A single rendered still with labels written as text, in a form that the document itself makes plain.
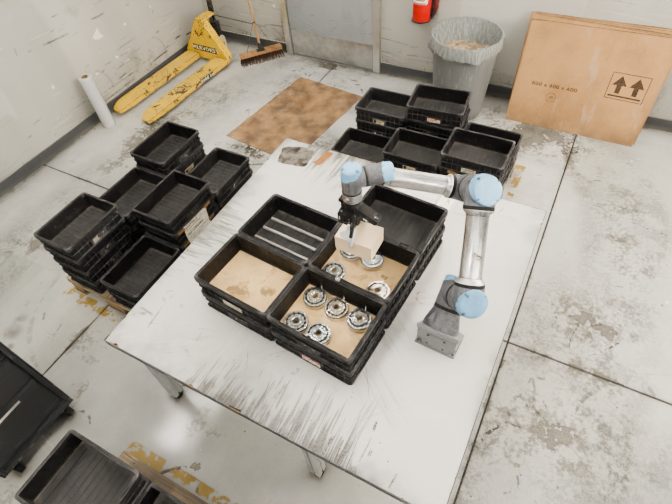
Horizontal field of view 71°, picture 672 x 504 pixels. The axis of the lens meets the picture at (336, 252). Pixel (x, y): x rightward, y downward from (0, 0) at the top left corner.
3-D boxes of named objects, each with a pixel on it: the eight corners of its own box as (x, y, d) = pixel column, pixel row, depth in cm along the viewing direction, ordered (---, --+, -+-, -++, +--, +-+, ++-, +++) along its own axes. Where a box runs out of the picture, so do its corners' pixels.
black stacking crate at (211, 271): (308, 281, 214) (305, 266, 205) (269, 331, 199) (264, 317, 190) (241, 248, 229) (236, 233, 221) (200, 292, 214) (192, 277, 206)
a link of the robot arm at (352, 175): (366, 171, 163) (342, 176, 162) (366, 194, 171) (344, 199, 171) (360, 157, 168) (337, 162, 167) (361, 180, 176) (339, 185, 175)
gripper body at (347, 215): (346, 210, 190) (344, 188, 181) (366, 217, 187) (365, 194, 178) (337, 223, 186) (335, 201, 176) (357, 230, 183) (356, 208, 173)
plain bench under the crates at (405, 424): (516, 288, 300) (547, 210, 246) (425, 551, 214) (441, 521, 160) (300, 214, 355) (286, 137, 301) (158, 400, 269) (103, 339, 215)
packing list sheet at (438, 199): (462, 188, 261) (462, 187, 261) (448, 216, 249) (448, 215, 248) (406, 172, 272) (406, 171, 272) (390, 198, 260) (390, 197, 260)
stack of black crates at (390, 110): (416, 134, 383) (418, 97, 357) (401, 156, 367) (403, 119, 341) (371, 123, 397) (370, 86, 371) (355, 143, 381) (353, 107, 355)
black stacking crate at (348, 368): (387, 319, 199) (387, 304, 190) (350, 376, 184) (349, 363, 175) (309, 281, 214) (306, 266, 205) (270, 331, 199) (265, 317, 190)
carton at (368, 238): (383, 240, 196) (383, 228, 190) (371, 260, 189) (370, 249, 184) (348, 228, 201) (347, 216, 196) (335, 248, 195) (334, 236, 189)
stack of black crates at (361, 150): (396, 163, 362) (397, 139, 344) (380, 188, 346) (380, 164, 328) (350, 150, 376) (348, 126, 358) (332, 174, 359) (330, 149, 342)
